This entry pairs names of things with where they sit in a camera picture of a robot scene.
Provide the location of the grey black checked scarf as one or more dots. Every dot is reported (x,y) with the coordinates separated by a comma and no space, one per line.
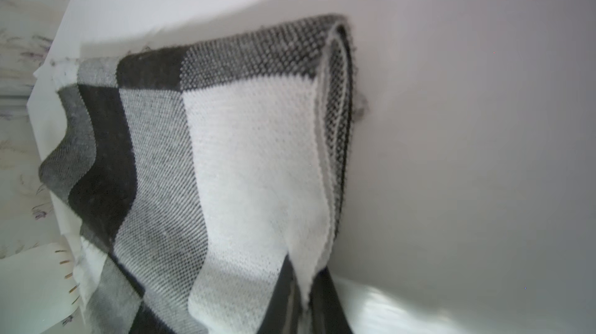
(210,180)

